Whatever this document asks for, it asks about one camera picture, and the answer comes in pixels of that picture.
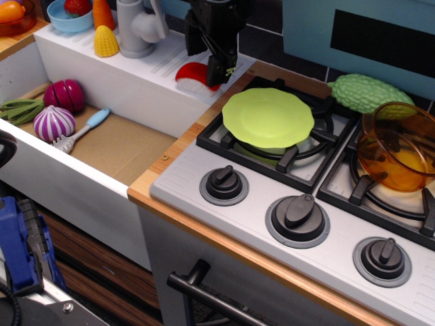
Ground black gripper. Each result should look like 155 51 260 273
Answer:
185 1 254 87

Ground red and white toy sushi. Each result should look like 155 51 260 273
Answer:
175 62 221 96

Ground light green plate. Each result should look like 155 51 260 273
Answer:
222 88 315 149

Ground grey toy faucet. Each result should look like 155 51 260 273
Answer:
116 1 169 58

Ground yellow toy corn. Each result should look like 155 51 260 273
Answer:
94 25 120 58

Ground orange toy carrot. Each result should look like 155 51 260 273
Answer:
92 0 116 31

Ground left black stove knob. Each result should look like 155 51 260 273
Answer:
199 165 249 206

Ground black stove knob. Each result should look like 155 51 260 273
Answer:
199 165 249 206
265 194 331 249
353 237 413 288

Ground red toy strawberry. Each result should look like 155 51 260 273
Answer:
64 0 92 18

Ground magenta toy beet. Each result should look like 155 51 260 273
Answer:
43 79 85 114

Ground light blue bowl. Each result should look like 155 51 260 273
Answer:
47 1 94 33

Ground green toy bitter gourd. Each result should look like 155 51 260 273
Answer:
328 74 414 114

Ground purple striped toy onion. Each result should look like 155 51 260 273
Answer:
33 105 76 143

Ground light blue toy microwave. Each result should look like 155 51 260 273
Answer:
283 1 434 99

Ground orange transparent bowl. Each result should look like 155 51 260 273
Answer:
1 1 37 37

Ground middle black stove knob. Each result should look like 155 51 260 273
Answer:
265 194 331 249

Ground green toy leaves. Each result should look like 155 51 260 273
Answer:
1 99 45 126

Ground orange toy fruit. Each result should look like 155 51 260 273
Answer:
0 1 26 24

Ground orange transparent pot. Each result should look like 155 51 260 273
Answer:
357 103 434 192

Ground right black stove knob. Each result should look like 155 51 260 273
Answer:
353 237 413 288

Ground blue clamp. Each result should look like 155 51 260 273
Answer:
1 196 68 296

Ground right black stove grate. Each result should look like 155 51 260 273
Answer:
317 124 434 251

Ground silver stove top panel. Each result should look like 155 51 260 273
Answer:
149 111 435 326

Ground blue handled pasta spoon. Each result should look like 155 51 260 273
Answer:
52 108 111 153

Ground black cable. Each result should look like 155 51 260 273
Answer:
0 129 18 170

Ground black oven door handle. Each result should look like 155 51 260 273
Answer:
167 259 268 326

